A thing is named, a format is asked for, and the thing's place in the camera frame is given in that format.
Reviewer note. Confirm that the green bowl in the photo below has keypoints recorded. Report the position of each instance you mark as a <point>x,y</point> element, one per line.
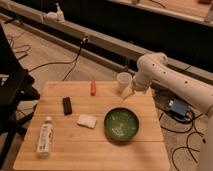
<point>121,124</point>

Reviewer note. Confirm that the white sponge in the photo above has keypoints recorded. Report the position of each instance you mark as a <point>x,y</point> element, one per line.
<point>87,121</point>

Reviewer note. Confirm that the white plastic bottle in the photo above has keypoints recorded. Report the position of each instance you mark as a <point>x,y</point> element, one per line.
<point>45,138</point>

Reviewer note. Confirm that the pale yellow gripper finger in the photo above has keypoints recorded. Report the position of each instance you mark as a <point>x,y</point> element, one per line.
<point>128,91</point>

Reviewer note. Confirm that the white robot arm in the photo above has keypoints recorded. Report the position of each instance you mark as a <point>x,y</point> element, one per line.
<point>199,94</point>

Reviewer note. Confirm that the small black box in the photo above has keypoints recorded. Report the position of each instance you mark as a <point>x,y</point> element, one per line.
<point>67,107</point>

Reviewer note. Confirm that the clear plastic cup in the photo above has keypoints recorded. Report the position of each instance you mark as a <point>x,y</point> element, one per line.
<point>123,79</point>

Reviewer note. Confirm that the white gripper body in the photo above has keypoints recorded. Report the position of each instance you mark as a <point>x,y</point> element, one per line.
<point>140,83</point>

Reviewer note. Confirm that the white object on ledge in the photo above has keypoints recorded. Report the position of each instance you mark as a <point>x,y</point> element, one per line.
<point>57,16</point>

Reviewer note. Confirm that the blue power box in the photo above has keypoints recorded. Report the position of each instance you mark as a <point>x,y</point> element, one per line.
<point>178,108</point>

